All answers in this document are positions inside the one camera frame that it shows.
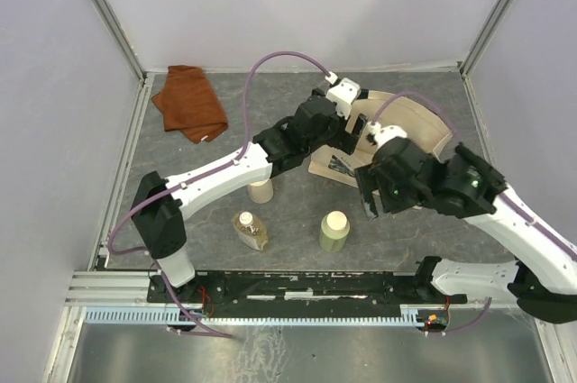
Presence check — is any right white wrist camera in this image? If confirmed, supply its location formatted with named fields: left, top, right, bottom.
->
left=366, top=123, right=408, bottom=149

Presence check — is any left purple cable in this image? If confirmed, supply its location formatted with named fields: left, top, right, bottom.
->
left=107, top=50, right=337, bottom=339

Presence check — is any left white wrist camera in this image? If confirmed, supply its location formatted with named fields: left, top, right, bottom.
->
left=325, top=78, right=362, bottom=119

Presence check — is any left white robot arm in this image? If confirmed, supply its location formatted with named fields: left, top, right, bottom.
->
left=131, top=95, right=368, bottom=302

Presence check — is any small circuit board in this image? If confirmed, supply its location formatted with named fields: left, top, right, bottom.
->
left=425, top=314, right=448, bottom=331

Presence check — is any amber liquid clear bottle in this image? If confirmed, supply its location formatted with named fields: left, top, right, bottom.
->
left=232, top=211, right=269, bottom=251

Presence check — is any blue slotted cable duct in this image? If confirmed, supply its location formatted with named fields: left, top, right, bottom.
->
left=84, top=304, right=447, bottom=325

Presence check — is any aluminium frame rail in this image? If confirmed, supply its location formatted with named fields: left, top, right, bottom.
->
left=65, top=269, right=154, bottom=307

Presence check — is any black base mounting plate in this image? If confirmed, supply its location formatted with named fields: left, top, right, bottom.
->
left=174, top=269, right=467, bottom=319

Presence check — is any cream canvas tote bag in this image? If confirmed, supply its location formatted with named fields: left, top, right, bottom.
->
left=308, top=97, right=453, bottom=187

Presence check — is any beige pump bottle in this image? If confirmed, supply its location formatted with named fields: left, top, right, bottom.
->
left=247, top=178, right=274, bottom=204

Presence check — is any brown folded towel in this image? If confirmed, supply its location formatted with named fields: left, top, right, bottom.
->
left=151, top=65, right=228, bottom=144

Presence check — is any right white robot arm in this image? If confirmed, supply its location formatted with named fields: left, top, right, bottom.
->
left=354, top=126, right=576, bottom=324

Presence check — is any pale green lotion bottle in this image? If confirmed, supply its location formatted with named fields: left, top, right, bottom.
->
left=319, top=211, right=350, bottom=252

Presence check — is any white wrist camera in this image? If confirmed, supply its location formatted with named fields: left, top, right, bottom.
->
left=366, top=123, right=408, bottom=149
left=325, top=78, right=362, bottom=119

